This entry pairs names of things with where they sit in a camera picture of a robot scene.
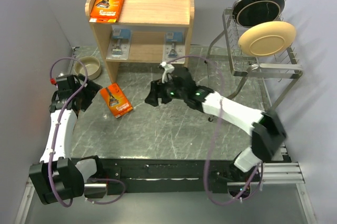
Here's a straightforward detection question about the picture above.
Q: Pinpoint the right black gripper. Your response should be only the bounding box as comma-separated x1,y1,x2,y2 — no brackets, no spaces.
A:
144,76,186,107

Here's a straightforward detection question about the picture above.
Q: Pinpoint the orange razor box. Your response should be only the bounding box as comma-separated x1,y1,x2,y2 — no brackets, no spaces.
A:
89,0,124,23
100,83,133,118

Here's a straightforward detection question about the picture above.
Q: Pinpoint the blue razor blister pack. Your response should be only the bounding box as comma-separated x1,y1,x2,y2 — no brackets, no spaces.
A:
106,28,132,60
162,32,185,62

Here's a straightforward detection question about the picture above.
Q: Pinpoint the wooden two-tier shelf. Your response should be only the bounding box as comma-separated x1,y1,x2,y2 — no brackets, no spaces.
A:
85,0,195,83

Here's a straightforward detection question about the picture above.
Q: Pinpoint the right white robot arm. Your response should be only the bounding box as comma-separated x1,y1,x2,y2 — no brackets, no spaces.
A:
145,64,287,181

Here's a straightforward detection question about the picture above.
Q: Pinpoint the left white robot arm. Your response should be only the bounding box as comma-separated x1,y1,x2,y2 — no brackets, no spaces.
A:
29,74,106,205

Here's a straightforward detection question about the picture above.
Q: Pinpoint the beige ceramic bowl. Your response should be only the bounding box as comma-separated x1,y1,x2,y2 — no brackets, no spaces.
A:
73,56,102,80

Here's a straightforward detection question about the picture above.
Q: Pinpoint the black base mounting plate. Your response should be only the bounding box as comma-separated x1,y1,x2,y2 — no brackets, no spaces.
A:
39,157,264,201

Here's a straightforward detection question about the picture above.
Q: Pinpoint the beige plate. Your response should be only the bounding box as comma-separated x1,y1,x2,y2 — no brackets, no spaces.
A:
238,21,297,57

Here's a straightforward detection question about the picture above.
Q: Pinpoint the metal dish rack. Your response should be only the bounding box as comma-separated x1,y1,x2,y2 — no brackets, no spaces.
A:
205,7,303,109

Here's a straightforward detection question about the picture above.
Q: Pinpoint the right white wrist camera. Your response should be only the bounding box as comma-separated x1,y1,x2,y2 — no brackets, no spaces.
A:
160,62,175,83

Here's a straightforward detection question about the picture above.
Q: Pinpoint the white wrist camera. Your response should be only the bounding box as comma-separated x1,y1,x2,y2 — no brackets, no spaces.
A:
50,75,68,90
160,62,175,83

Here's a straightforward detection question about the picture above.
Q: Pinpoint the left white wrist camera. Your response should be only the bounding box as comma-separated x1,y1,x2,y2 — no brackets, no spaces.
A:
50,75,68,90

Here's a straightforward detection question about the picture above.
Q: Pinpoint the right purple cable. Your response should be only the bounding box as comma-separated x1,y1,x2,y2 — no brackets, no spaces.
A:
168,55,264,206

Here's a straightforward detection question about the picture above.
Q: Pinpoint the purple cable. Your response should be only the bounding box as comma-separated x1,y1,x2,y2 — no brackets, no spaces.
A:
168,55,264,206
48,57,127,208

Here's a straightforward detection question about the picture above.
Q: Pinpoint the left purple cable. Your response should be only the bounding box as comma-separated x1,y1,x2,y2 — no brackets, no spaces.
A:
48,57,127,208

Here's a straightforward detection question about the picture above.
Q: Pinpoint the aluminium rail frame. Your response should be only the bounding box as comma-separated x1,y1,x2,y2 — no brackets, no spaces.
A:
15,163,316,223

